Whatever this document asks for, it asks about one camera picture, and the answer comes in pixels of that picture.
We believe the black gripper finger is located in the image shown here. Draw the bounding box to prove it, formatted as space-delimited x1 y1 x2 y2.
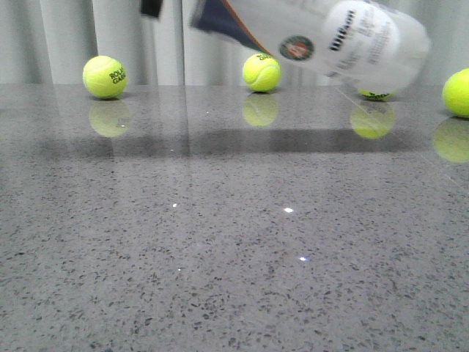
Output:
140 0 163 18

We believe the white Wilson tennis ball can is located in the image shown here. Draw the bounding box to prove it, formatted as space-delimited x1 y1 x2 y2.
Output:
189 0 432 94

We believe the left yellow tennis ball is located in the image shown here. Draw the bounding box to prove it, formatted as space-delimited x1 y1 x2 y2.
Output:
82 56 127 99

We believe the middle yellow tennis ball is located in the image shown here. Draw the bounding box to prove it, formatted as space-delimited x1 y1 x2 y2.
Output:
243 53 281 92

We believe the yellow Wilson tennis ball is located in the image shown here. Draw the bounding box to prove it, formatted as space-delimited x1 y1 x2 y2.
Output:
358 89 393 101

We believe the far right yellow tennis ball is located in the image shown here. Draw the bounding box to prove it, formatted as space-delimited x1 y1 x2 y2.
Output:
442 68 468 118

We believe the grey pleated curtain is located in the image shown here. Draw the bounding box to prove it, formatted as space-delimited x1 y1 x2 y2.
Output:
1 1 468 86

